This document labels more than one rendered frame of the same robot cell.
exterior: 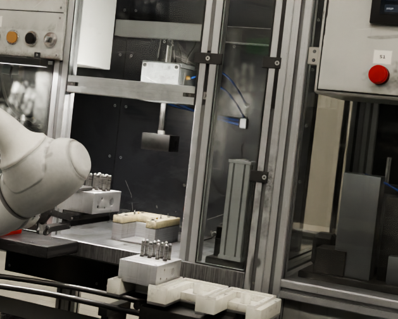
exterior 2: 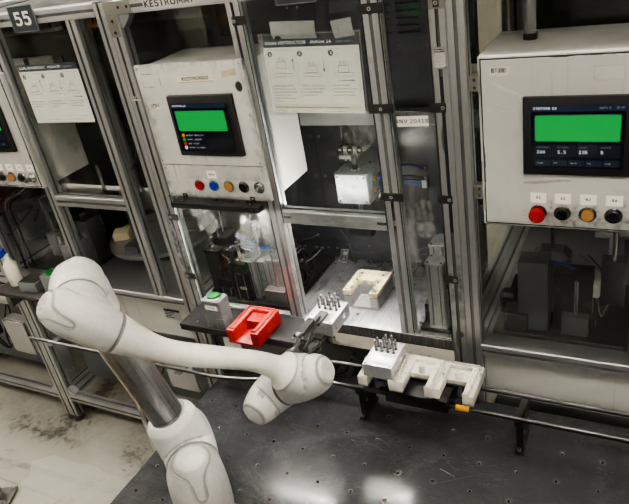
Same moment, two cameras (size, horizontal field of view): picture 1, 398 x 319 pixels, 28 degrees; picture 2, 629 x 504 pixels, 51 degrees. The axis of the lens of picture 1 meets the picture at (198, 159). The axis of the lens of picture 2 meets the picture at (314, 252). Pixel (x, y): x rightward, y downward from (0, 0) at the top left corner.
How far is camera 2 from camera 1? 0.95 m
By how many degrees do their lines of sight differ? 26
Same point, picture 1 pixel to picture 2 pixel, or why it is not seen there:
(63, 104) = (284, 232)
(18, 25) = (230, 177)
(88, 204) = (329, 330)
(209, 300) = (434, 391)
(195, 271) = (415, 339)
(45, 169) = (305, 388)
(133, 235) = (360, 294)
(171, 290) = (404, 380)
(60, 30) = (265, 180)
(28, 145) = (288, 375)
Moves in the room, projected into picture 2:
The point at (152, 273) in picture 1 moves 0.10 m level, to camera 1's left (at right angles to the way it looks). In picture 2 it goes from (388, 372) to (356, 375)
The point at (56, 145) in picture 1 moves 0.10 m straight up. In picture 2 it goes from (308, 371) to (301, 339)
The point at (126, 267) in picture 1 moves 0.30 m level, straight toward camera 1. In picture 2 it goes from (368, 368) to (379, 438)
